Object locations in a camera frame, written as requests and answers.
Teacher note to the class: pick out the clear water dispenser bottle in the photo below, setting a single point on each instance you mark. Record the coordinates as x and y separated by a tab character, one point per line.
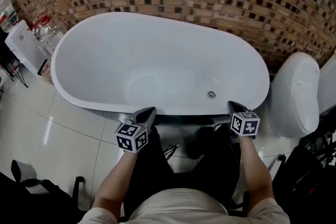
8	15

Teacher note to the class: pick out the black wheeled equipment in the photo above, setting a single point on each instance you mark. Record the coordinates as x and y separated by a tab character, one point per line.
309	178

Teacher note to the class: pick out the white oval bathtub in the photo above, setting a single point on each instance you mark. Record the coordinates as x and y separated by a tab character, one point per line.
131	55

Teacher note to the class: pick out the grey trash bin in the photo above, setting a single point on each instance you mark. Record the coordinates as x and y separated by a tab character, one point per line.
25	173

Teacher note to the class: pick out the pile of clear plastic jugs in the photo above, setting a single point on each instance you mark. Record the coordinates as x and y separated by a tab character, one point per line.
44	31

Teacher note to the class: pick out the person's black trousers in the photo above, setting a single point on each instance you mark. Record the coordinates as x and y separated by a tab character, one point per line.
210	165

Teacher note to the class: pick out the black chair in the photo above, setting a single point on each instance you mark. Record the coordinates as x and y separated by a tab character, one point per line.
31	204

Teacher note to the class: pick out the white toilet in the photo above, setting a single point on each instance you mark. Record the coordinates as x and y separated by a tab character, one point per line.
294	91

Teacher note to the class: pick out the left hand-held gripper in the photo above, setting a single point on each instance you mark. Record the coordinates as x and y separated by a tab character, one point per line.
131	136

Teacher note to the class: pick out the white water dispenser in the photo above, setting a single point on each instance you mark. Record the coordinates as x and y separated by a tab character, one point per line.
23	47

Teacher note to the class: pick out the white ceramic fixture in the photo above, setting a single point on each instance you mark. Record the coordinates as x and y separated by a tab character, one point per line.
328	81

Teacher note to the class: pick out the person's beige shirt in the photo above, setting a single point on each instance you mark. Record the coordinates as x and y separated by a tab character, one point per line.
183	207

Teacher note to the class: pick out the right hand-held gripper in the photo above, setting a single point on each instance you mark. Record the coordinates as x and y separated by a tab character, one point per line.
245	124

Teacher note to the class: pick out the person's left forearm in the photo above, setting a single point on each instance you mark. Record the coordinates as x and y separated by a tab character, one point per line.
118	175

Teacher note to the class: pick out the round metal bathtub drain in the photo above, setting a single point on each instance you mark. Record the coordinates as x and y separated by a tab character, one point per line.
211	94

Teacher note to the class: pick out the person's right forearm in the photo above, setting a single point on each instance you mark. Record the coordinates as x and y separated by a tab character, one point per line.
252	165

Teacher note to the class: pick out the brown cardboard box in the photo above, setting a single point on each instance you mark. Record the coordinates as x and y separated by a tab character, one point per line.
47	72

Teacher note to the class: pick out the black metal stand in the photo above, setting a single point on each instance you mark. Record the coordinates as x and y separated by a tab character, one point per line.
15	70

